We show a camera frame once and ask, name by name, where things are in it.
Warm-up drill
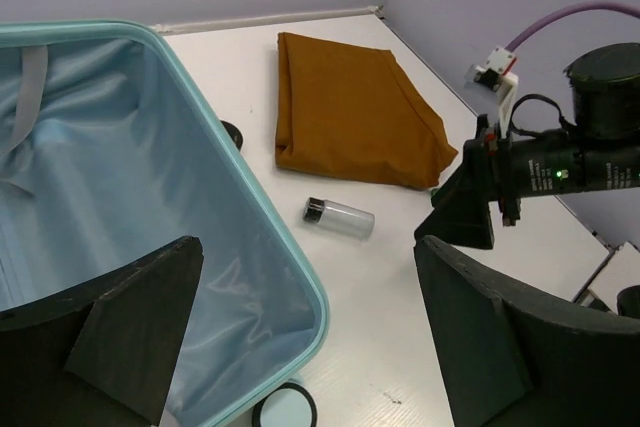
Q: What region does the aluminium table edge rail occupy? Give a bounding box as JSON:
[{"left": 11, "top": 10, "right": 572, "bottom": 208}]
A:
[{"left": 150, "top": 5, "right": 382, "bottom": 36}]

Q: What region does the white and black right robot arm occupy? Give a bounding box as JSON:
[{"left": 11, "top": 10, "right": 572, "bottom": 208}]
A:
[{"left": 414, "top": 42, "right": 639, "bottom": 250}]

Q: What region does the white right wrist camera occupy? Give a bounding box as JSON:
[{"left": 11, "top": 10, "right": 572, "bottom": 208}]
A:
[{"left": 465, "top": 46, "right": 519, "bottom": 138}]

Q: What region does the light blue hard-shell suitcase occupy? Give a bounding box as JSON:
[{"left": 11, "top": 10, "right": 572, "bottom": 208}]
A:
[{"left": 1, "top": 21, "right": 329, "bottom": 426}]

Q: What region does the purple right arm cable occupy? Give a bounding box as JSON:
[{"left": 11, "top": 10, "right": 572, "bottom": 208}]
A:
[{"left": 505, "top": 0, "right": 640, "bottom": 54}]

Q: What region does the brown cloth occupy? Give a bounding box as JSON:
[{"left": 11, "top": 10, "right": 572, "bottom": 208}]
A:
[{"left": 274, "top": 32, "right": 458, "bottom": 191}]

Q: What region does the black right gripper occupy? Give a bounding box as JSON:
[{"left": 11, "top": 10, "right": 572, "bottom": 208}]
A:
[{"left": 414, "top": 114, "right": 521, "bottom": 250}]

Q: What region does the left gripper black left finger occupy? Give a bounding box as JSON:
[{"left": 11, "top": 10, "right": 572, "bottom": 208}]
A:
[{"left": 1, "top": 236, "right": 204, "bottom": 426}]

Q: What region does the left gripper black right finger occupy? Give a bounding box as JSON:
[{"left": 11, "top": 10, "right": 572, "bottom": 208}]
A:
[{"left": 414, "top": 236, "right": 639, "bottom": 426}]

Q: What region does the clear bottle with black cap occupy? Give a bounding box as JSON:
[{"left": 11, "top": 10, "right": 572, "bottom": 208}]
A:
[{"left": 302, "top": 197, "right": 375, "bottom": 239}]

